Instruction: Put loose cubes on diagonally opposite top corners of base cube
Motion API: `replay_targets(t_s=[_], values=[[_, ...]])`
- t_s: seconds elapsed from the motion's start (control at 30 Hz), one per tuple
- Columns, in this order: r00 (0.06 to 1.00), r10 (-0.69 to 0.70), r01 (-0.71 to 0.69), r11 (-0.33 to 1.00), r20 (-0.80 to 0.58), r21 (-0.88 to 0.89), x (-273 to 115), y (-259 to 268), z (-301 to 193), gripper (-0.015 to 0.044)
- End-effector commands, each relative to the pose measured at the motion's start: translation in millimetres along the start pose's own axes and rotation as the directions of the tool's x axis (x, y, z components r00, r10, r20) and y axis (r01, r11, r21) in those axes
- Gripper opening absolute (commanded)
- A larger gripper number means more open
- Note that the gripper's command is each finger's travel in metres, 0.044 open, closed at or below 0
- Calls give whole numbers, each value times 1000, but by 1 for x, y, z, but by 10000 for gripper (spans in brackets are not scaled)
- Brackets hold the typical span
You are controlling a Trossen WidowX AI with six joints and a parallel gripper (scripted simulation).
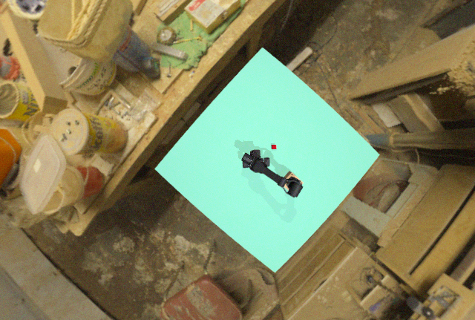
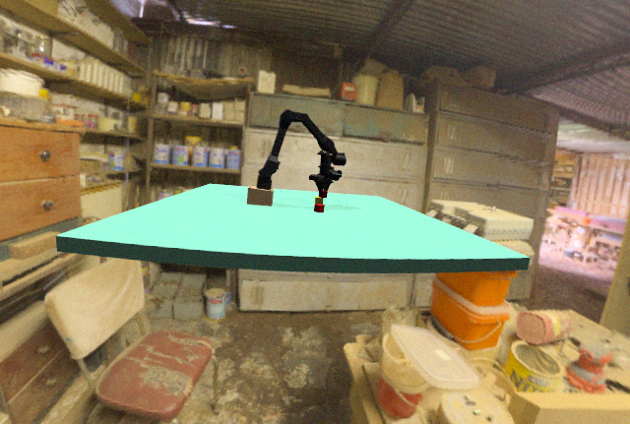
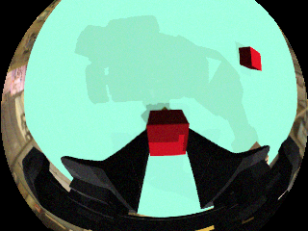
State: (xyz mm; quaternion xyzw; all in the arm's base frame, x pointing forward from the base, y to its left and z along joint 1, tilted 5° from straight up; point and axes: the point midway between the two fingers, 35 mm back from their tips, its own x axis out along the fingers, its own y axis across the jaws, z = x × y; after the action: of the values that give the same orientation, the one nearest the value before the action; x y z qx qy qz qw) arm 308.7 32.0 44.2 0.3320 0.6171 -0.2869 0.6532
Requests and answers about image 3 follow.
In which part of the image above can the red cube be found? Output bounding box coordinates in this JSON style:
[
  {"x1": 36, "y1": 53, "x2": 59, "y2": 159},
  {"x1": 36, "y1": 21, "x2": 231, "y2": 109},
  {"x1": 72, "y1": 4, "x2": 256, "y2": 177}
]
[
  {"x1": 147, "y1": 109, "x2": 189, "y2": 157},
  {"x1": 239, "y1": 46, "x2": 262, "y2": 72}
]

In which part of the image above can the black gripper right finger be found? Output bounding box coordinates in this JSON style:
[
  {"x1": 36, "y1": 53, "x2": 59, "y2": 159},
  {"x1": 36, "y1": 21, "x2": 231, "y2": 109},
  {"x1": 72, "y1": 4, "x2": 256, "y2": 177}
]
[{"x1": 186, "y1": 128, "x2": 270, "y2": 209}]

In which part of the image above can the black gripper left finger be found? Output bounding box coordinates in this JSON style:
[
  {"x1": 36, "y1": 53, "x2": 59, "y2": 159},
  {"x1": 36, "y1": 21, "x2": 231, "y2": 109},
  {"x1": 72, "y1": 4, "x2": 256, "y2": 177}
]
[{"x1": 61, "y1": 128, "x2": 150, "y2": 213}]

